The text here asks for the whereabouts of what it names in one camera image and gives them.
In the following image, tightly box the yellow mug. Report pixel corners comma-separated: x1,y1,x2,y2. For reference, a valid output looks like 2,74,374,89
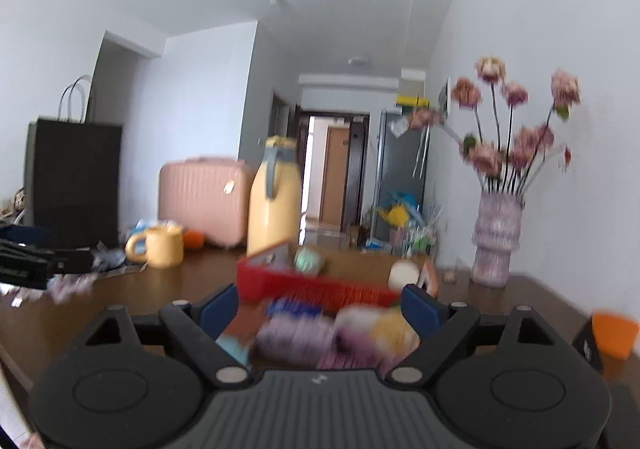
125,224,184,269

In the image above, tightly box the black paper bag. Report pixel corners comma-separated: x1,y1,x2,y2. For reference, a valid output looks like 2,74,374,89
23,75,122,249

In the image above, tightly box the orange black box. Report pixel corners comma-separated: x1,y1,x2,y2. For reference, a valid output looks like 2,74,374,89
572,311,639,372

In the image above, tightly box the grey refrigerator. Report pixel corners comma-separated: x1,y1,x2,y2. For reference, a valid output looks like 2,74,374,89
371,111,428,241

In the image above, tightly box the purple ribbed vase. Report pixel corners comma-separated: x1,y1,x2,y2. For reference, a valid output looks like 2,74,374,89
472,192,523,289

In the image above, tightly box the red cardboard box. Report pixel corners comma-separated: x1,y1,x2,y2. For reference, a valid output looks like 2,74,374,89
235,242,402,313

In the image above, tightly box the pink suitcase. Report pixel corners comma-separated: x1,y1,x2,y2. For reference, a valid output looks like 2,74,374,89
158,157,254,249

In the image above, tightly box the orange fruit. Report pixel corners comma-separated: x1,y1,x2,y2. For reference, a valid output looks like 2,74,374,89
182,230,206,251

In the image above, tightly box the light blue plush toy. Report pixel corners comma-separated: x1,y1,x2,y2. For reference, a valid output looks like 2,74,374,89
216,334,252,367

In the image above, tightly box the yellow watering can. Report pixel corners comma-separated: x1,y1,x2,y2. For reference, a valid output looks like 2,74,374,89
376,204,411,228

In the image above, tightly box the large yellow thermos bottle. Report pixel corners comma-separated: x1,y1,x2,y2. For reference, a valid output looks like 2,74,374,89
246,136,303,256

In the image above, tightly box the white round plush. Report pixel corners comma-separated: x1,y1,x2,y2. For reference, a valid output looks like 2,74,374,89
387,259,421,292

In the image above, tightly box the dried pink rose bouquet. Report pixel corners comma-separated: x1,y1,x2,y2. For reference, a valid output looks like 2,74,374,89
395,56,582,200

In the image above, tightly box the dark wooden door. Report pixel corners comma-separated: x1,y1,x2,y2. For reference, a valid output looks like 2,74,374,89
341,115,369,232

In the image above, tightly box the purple fluffy plush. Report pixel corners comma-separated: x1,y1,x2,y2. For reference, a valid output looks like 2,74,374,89
254,313,388,370

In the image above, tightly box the yellow white plush toy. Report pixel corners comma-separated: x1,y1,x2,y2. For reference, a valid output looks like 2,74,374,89
334,305,420,365

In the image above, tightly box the wire storage cart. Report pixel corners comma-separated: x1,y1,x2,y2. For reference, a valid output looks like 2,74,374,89
390,224,438,257

